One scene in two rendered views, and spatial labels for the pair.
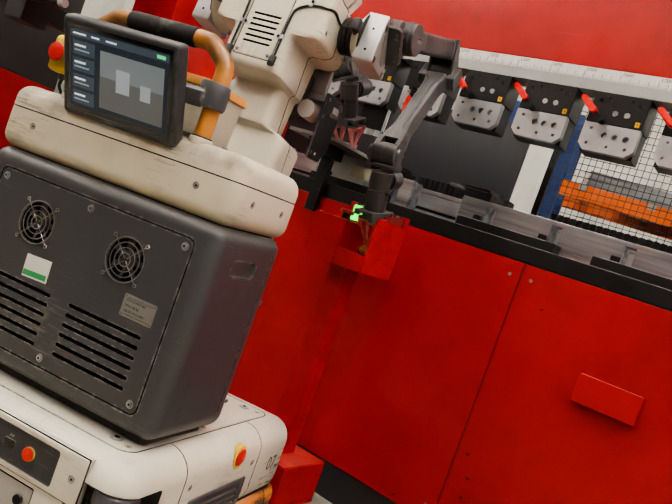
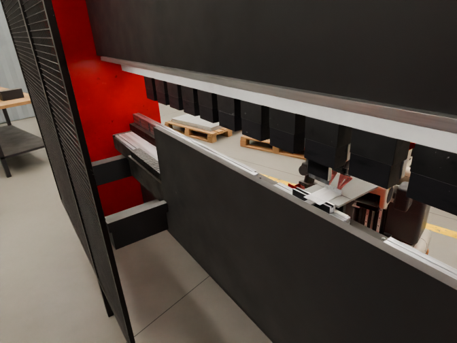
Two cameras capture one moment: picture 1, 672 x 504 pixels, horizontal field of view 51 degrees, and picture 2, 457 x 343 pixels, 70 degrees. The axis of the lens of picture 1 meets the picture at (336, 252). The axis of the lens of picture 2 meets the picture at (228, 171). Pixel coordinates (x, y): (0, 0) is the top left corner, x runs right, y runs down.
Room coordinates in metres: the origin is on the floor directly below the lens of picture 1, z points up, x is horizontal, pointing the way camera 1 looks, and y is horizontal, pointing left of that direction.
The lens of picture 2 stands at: (3.58, 0.12, 1.66)
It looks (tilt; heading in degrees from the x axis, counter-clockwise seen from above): 25 degrees down; 202
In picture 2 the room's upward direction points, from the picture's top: 3 degrees counter-clockwise
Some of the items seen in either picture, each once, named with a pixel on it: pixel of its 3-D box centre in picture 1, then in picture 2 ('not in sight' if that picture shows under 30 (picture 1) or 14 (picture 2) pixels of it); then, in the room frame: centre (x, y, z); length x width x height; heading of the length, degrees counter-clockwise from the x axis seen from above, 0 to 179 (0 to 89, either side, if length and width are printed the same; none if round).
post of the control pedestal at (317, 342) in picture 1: (312, 357); not in sight; (1.96, -0.04, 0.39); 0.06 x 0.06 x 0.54; 57
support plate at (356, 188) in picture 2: (335, 145); (341, 188); (2.27, 0.12, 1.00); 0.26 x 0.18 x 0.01; 145
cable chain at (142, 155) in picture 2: (617, 238); (149, 163); (2.28, -0.83, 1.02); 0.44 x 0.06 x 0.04; 55
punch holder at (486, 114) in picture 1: (485, 103); (258, 118); (2.17, -0.27, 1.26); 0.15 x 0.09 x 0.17; 55
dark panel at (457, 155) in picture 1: (389, 151); (256, 255); (2.94, -0.07, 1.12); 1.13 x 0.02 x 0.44; 55
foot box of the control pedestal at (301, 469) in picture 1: (265, 469); not in sight; (1.93, -0.02, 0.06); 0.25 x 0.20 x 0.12; 147
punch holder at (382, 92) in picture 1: (379, 82); (327, 139); (2.40, 0.05, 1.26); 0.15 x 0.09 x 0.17; 55
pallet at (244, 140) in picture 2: not in sight; (290, 139); (-0.90, -0.66, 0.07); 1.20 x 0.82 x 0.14; 73
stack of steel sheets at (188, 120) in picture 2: not in sight; (204, 120); (-1.33, -2.21, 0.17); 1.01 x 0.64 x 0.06; 67
